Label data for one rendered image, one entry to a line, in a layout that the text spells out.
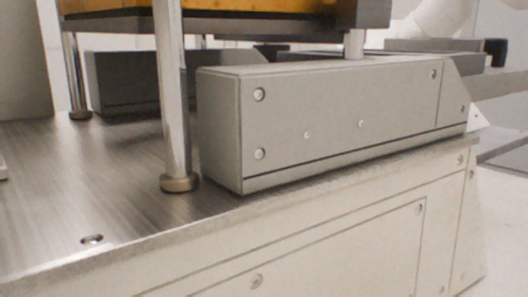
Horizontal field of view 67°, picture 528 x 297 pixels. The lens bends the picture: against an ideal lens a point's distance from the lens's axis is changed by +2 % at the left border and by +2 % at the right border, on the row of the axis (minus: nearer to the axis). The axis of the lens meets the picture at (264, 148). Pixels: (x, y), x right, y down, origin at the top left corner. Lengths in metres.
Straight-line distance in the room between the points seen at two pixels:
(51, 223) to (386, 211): 0.23
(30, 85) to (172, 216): 0.31
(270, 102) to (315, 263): 0.12
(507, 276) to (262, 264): 0.36
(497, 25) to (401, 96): 3.22
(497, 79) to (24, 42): 0.54
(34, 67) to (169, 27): 0.29
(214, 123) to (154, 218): 0.07
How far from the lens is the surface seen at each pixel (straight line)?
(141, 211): 0.22
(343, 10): 0.31
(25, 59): 0.49
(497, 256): 0.59
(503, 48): 0.66
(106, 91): 0.47
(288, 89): 0.23
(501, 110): 3.52
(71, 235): 0.21
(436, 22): 1.05
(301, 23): 0.31
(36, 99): 0.49
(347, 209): 0.28
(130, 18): 0.25
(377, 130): 0.30
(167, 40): 0.22
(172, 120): 0.23
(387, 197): 0.32
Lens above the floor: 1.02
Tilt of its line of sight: 17 degrees down
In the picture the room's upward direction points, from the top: straight up
